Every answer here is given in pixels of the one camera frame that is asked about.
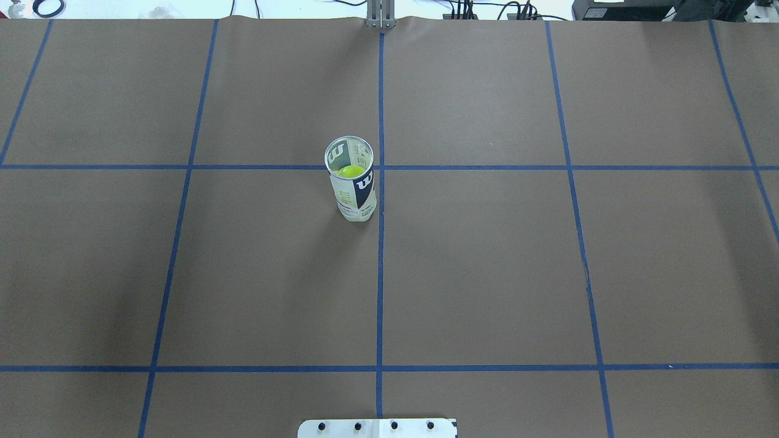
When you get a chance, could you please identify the clear tennis ball can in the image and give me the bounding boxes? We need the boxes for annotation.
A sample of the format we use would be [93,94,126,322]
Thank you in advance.
[324,136,377,222]

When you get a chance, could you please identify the yellow tennis ball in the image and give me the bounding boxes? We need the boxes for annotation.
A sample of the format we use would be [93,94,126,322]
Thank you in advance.
[338,165,366,178]

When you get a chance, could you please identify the black rectangular box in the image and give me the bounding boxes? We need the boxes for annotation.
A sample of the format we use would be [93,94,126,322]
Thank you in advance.
[571,1,674,22]

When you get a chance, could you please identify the aluminium frame post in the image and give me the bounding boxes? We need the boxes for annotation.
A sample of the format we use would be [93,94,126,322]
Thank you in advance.
[365,0,397,30]

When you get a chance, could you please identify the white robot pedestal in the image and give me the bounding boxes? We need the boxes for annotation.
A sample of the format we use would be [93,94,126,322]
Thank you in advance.
[297,418,458,437]

